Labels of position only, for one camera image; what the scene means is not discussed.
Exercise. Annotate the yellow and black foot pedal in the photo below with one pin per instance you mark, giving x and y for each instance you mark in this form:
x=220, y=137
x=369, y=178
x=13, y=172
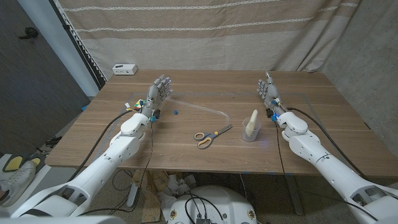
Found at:
x=13, y=163
x=36, y=161

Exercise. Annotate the black floor clutter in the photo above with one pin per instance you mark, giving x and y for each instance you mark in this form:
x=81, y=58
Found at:
x=53, y=141

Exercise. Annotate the clear tape strip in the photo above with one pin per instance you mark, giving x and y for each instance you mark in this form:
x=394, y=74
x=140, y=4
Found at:
x=199, y=107

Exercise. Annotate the clear plastic cup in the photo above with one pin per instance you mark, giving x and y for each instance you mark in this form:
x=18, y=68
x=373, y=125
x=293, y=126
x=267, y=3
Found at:
x=250, y=138

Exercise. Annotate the cream curved stick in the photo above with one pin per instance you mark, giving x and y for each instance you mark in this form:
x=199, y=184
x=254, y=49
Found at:
x=252, y=123

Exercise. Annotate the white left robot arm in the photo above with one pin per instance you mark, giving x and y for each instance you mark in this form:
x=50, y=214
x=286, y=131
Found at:
x=93, y=174

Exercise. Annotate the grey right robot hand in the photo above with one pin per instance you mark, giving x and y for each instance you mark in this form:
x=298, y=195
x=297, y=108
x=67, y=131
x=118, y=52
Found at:
x=270, y=95

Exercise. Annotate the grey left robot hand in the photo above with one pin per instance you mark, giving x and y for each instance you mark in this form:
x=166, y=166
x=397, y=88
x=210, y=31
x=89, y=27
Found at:
x=155, y=93

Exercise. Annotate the grey metal table leg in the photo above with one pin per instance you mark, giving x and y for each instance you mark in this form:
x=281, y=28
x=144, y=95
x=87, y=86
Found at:
x=293, y=196

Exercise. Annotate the black zigzag edge strip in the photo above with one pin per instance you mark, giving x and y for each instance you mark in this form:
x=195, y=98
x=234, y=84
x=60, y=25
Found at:
x=84, y=49

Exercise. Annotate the crumpled white paper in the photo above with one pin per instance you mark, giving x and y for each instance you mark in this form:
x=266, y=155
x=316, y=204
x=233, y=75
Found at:
x=177, y=188

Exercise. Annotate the Rubik's cube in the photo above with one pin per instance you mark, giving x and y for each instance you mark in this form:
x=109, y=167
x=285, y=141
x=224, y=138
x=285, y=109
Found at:
x=138, y=103

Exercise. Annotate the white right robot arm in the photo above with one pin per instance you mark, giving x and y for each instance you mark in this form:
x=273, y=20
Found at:
x=326, y=165

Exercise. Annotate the white power strip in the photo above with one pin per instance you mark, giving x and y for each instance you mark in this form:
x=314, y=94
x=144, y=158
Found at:
x=124, y=69

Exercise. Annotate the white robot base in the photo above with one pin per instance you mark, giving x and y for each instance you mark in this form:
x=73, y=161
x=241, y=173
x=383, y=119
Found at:
x=217, y=202

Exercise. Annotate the orange and grey scissors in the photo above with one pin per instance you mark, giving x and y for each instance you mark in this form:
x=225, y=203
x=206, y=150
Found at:
x=211, y=136

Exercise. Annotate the beige striped curtain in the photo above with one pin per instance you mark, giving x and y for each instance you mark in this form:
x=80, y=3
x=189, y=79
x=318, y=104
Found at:
x=202, y=40

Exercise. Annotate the white sneaker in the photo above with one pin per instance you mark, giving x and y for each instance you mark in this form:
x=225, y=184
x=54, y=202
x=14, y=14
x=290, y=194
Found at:
x=18, y=183

